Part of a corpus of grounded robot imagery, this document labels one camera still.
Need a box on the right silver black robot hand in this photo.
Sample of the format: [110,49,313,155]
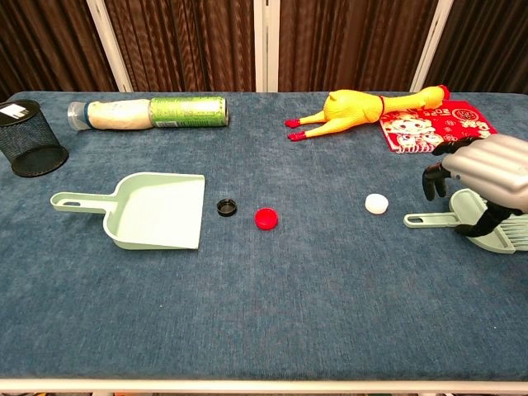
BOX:
[421,134,528,238]

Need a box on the mint green hand brush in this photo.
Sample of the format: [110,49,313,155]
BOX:
[403,188,528,254]

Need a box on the mint green dustpan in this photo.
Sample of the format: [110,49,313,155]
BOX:
[49,172,206,252]

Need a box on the white bottle cap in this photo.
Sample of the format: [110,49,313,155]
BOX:
[365,193,389,215]

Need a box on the yellow rubber chicken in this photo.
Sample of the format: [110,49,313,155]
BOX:
[284,84,450,143]

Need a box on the red bottle cap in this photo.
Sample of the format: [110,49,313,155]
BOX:
[254,207,281,231]

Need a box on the black bottle cap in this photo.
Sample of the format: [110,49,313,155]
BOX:
[216,198,238,218]

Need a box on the clear bottle with white filling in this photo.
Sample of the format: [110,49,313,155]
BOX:
[67,98,152,132]

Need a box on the red printed envelope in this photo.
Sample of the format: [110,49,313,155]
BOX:
[379,100,499,154]

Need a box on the blue table cloth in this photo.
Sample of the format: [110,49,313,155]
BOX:
[0,90,528,383]

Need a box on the green drink can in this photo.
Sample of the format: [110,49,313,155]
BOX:
[148,96,230,129]

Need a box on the brown pleated curtain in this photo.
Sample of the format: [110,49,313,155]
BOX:
[0,0,528,102]

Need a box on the black mesh pen holder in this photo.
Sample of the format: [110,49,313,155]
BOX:
[0,98,70,178]

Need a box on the white slanted frame post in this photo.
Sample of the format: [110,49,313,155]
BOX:
[85,0,134,92]
[410,0,455,92]

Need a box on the white upright frame post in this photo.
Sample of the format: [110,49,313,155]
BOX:
[253,0,281,92]

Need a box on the white table edge rail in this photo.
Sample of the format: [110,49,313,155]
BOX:
[0,377,528,395]

